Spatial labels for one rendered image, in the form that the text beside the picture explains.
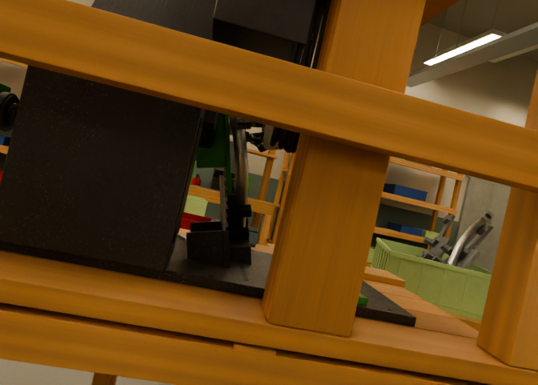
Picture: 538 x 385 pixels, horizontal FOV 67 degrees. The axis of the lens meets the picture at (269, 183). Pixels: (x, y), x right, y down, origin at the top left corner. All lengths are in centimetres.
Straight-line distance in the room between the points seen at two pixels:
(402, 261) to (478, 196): 692
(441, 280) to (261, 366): 107
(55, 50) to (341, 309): 57
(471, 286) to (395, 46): 114
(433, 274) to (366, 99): 111
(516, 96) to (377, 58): 852
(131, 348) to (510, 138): 67
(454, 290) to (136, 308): 126
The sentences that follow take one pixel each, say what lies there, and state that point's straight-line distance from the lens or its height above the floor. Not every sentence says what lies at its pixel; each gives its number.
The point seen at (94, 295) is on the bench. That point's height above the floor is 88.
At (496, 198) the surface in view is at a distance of 876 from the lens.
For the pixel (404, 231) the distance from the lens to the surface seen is 708.
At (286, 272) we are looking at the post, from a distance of 65.
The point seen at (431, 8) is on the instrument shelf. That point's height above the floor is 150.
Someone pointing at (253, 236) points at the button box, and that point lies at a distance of 126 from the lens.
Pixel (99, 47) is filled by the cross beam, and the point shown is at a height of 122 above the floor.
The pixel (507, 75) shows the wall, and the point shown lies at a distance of 910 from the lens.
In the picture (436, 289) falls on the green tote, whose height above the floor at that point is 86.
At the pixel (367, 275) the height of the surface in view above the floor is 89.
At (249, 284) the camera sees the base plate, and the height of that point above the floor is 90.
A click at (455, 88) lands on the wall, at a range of 835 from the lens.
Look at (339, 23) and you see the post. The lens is 70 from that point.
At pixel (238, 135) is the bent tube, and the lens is 93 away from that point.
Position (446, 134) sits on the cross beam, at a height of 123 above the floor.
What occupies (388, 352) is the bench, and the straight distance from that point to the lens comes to 75.
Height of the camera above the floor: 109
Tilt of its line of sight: 1 degrees up
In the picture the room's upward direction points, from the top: 13 degrees clockwise
